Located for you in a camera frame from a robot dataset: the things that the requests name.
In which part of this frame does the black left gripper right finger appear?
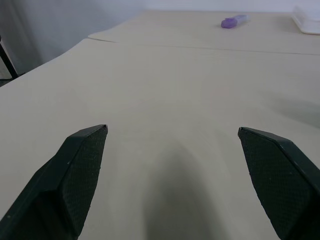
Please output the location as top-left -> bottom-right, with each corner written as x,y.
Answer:
237,126 -> 320,240

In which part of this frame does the white plastic tray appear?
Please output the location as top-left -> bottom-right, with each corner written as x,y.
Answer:
290,5 -> 320,35

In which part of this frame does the purple highlighter pen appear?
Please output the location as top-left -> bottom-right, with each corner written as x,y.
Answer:
220,14 -> 251,29

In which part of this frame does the black metal stand leg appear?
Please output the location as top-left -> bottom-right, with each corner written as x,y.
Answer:
0,34 -> 19,80

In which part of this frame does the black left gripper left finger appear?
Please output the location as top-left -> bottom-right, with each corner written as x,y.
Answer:
0,124 -> 109,240

